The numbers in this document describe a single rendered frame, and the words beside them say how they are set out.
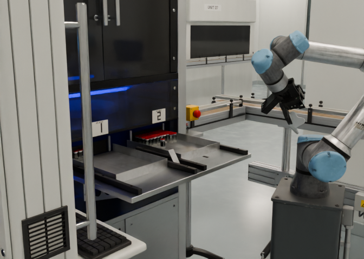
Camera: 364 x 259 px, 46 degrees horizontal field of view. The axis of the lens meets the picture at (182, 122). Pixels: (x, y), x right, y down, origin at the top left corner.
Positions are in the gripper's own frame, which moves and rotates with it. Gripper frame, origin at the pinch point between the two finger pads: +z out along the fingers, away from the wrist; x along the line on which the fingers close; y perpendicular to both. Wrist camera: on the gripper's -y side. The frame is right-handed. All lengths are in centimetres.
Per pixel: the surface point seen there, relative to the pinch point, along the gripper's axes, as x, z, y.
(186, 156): -9.2, -5.7, -45.6
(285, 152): 49, 82, -40
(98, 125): -7, -36, -70
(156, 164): -20, -19, -49
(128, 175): -30, -29, -53
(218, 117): 53, 39, -63
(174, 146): 5, 2, -60
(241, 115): 67, 58, -59
